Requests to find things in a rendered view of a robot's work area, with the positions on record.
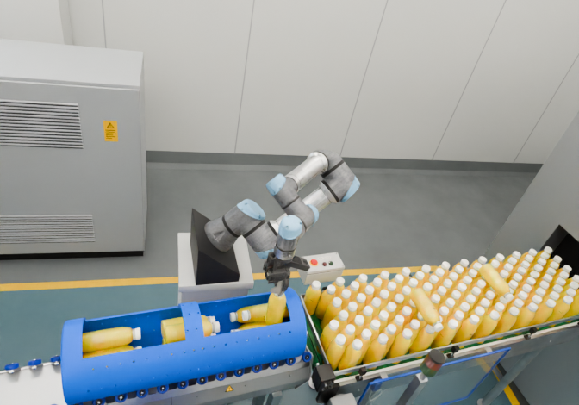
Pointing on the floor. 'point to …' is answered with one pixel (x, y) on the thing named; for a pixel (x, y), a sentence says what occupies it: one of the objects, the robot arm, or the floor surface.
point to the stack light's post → (412, 390)
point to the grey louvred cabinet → (71, 152)
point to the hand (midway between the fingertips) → (279, 289)
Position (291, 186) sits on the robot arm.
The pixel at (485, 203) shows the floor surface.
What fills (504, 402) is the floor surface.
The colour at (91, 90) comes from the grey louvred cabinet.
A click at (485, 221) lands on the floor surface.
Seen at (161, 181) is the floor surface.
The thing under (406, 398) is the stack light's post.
